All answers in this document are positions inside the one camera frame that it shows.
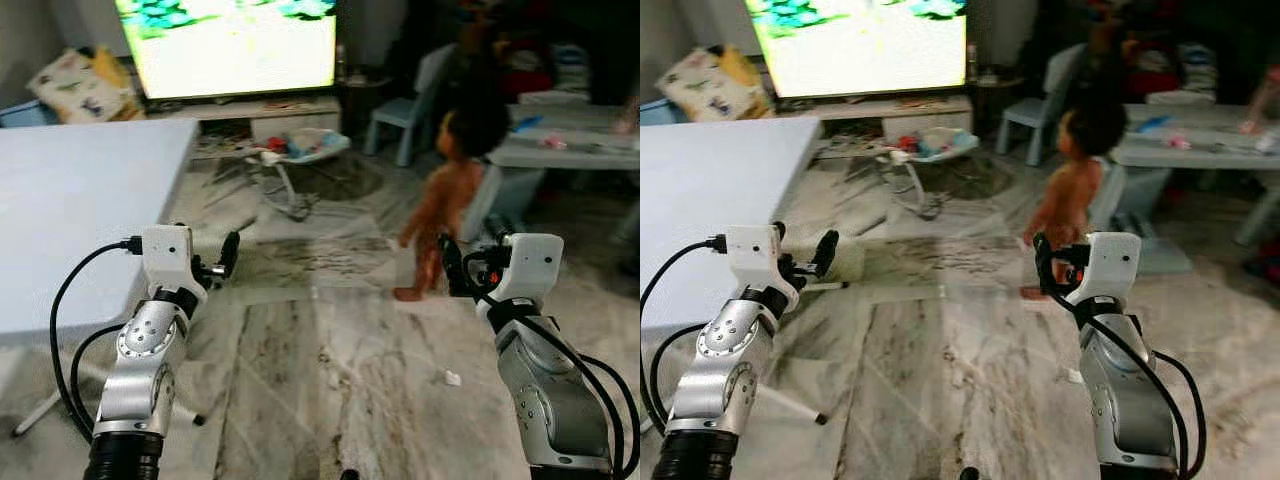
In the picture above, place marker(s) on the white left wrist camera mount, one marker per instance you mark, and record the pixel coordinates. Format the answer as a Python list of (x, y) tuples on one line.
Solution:
[(752, 255), (167, 255)]

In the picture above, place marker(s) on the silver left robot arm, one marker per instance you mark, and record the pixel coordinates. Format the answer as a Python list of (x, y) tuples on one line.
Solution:
[(140, 380), (720, 385)]

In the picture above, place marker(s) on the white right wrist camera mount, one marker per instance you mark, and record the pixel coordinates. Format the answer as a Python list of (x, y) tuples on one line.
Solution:
[(535, 265), (1115, 265)]

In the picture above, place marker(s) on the grey low child table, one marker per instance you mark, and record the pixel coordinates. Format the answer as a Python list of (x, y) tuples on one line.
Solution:
[(560, 155), (1190, 152)]

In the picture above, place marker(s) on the light blue child chair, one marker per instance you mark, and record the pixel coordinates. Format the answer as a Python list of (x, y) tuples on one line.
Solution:
[(1035, 110), (405, 110)]

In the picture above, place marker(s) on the small blue toy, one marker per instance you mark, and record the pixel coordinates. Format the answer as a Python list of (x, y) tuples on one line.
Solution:
[(528, 123), (1155, 123)]

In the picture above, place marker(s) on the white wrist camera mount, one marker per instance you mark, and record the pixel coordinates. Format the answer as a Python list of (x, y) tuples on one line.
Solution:
[(752, 255), (1115, 265), (167, 255), (535, 265)]

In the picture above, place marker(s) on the patterned white cushion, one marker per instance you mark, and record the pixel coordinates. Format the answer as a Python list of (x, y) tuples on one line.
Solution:
[(80, 88), (715, 88)]

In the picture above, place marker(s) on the white plastic table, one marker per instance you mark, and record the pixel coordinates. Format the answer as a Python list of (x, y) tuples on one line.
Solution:
[(720, 200), (80, 220)]

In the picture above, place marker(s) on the white television stand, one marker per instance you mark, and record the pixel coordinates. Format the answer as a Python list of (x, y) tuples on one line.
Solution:
[(300, 120), (930, 122)]

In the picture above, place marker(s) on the small pink toy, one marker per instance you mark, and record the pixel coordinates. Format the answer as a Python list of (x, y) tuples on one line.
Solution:
[(553, 142), (1178, 142)]

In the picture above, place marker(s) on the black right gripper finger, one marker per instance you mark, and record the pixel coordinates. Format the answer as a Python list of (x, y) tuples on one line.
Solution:
[(452, 265), (1045, 265)]

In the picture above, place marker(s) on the bright flat screen television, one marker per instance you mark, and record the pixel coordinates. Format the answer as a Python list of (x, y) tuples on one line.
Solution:
[(230, 50), (860, 50)]

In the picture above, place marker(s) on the small child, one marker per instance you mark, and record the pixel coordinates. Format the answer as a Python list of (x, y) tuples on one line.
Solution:
[(450, 200), (1075, 195)]

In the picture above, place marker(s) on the blue storage box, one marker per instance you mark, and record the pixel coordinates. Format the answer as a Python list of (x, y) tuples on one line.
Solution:
[(655, 112), (20, 113)]

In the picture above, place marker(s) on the baby bouncer seat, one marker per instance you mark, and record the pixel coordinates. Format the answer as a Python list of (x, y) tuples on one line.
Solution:
[(305, 145), (935, 143)]

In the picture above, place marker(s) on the white paper scrap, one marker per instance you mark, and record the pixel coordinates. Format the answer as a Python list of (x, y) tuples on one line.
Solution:
[(1072, 376), (452, 378)]

